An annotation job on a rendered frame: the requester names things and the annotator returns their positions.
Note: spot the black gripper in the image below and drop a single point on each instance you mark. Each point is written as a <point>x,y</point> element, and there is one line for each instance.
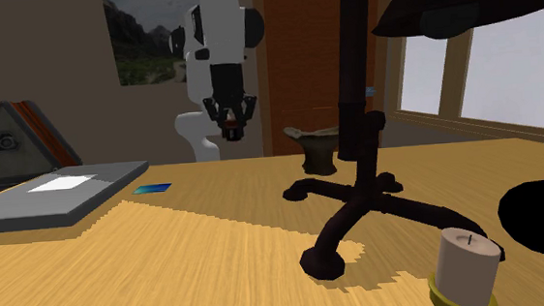
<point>227,82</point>

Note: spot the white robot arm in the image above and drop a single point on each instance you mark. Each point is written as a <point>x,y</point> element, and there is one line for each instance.
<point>217,33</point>

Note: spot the orange-brown wooden door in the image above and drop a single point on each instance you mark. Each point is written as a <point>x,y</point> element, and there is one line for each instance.
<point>302,65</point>

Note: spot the grey-brown stone mortar bowl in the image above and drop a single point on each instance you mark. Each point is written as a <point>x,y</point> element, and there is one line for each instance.
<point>318,152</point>

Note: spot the blue card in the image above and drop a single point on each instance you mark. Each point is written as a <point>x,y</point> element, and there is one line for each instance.
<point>152,188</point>

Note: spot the black desk lamp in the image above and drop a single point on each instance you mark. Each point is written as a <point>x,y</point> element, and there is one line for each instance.
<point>353,48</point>

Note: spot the grey closed laptop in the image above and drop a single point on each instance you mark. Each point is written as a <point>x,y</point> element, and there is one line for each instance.
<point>43,202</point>

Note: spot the grey triangular box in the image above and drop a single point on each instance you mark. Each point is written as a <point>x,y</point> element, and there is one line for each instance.
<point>4,143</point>

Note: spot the white candle in yellow holder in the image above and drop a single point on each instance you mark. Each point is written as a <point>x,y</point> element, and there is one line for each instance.
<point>465,266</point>

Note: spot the black round object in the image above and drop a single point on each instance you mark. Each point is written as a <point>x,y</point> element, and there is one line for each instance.
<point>543,218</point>

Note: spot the landscape wall picture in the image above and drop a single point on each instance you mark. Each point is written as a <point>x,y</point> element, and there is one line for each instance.
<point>144,42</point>

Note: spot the window with wooden frame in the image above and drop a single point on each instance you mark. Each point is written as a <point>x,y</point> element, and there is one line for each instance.
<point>507,57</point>

